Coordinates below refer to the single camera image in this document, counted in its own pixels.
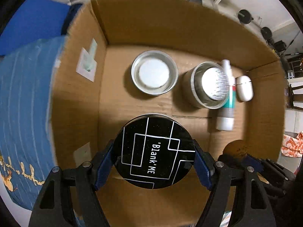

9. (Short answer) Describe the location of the plaid cloth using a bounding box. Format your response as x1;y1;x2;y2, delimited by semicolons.
223;211;235;227

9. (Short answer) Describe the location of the blue striped blanket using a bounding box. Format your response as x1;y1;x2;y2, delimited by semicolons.
0;37;69;212

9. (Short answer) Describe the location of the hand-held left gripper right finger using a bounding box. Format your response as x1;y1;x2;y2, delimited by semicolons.
193;139;277;227

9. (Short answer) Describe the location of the orange floral cloth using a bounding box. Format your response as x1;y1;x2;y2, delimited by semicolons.
282;132;303;158

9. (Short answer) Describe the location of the deep silver tin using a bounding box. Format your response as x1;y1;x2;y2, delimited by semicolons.
183;61;233;110

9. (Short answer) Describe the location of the white earbud case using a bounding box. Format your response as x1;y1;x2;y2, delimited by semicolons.
236;75;254;103

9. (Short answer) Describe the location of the blue folded mat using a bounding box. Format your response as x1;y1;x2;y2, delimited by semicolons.
0;0;71;57

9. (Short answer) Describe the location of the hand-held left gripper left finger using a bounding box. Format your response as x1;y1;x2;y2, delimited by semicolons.
28;139;116;227

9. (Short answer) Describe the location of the cardboard box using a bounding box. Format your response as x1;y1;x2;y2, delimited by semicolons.
51;0;287;227

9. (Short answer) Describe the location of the shallow silver tin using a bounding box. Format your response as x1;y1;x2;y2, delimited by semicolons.
131;50;178;96

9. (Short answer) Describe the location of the black round compact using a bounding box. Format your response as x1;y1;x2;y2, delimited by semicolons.
113;114;196;190

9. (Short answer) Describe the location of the brown ball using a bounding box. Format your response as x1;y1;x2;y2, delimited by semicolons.
224;140;249;158

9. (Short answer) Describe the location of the barbell with small plates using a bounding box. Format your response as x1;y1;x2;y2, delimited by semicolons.
237;9;274;43

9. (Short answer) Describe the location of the dark wooden chair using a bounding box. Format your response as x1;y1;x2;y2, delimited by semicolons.
284;83;303;110

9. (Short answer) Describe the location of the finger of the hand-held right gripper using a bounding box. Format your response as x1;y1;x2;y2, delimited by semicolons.
246;154;295;195

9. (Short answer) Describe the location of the white spray bottle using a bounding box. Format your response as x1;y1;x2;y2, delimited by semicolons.
216;60;237;131

